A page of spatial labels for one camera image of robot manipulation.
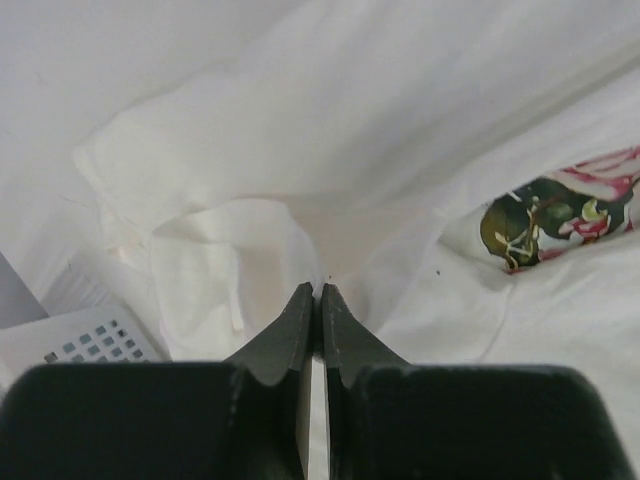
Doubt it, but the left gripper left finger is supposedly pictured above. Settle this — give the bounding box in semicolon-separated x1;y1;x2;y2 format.
219;283;314;479

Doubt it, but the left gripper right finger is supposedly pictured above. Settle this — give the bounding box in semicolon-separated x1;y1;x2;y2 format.
320;283;408;479

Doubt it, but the white floral t shirt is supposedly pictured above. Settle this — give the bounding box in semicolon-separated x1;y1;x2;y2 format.
73;1;639;461

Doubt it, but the white plastic laundry basket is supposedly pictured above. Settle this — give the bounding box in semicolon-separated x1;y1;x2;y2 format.
1;305;169;396

